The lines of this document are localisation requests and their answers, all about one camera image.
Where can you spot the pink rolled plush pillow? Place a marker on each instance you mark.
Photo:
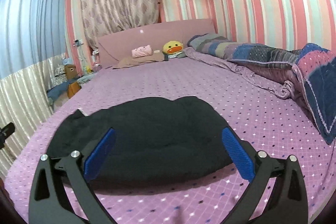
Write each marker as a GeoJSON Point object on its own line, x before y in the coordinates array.
{"type": "Point", "coordinates": [142, 51]}

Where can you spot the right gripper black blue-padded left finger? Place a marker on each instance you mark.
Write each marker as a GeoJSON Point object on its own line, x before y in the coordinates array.
{"type": "Point", "coordinates": [61, 193]}

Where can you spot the patchwork purple blue quilt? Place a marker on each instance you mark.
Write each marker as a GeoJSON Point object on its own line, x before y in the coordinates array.
{"type": "Point", "coordinates": [308, 74]}

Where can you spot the brown cardboard box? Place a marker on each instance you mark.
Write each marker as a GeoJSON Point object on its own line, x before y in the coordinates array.
{"type": "Point", "coordinates": [70, 71]}

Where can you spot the blue cloth on floor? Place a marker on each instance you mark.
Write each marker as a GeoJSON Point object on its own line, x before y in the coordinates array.
{"type": "Point", "coordinates": [54, 93]}

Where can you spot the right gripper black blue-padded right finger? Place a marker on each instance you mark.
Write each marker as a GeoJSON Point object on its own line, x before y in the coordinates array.
{"type": "Point", "coordinates": [276, 191]}

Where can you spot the pink padded headboard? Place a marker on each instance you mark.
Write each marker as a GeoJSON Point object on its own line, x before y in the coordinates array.
{"type": "Point", "coordinates": [114, 47]}

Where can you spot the brown flat pillow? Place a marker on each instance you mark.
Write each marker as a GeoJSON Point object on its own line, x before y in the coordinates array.
{"type": "Point", "coordinates": [129, 62]}

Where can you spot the yellow duck plush toy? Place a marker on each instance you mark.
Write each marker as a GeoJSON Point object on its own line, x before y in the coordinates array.
{"type": "Point", "coordinates": [173, 49]}

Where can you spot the black and white large garment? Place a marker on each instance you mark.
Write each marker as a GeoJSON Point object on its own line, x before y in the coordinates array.
{"type": "Point", "coordinates": [158, 141]}

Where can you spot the blue and cream curtain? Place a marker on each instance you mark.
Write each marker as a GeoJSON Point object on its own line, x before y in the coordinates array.
{"type": "Point", "coordinates": [33, 44]}

